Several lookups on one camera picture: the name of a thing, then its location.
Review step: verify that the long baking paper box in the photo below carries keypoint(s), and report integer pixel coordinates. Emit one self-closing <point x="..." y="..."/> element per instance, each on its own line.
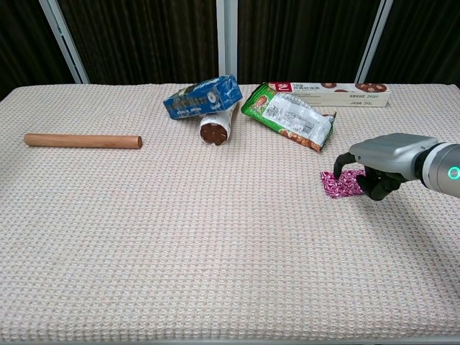
<point x="359" y="97"/>

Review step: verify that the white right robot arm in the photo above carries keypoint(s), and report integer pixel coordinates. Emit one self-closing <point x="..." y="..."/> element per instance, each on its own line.
<point x="445" y="161"/>

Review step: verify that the pink patterned square piece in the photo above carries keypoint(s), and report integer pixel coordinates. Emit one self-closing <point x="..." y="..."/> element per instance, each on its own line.
<point x="345" y="187"/>

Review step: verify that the wooden rolling pin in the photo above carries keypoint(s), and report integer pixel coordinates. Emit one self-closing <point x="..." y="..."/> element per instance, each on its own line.
<point x="82" y="141"/>

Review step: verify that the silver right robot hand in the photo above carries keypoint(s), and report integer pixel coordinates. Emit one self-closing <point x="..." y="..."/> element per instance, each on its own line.
<point x="388" y="154"/>

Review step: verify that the dark curtain panel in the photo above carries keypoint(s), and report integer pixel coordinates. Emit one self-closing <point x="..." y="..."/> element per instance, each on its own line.
<point x="21" y="43"/>
<point x="305" y="39"/>
<point x="143" y="39"/>
<point x="424" y="39"/>

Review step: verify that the blue drink carton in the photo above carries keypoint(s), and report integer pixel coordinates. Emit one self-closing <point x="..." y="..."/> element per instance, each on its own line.
<point x="201" y="98"/>

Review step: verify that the white metal frame post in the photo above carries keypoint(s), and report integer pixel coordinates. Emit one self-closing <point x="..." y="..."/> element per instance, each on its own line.
<point x="373" y="39"/>
<point x="64" y="39"/>
<point x="222" y="39"/>

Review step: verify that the beige waffle tablecloth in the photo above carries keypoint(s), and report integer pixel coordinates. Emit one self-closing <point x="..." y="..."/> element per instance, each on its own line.
<point x="215" y="233"/>

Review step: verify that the green snack bag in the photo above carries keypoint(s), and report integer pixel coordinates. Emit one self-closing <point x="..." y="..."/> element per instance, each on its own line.
<point x="287" y="115"/>

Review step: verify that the white bottle with brown drink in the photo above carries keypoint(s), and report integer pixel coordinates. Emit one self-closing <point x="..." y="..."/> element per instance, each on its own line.
<point x="215" y="131"/>

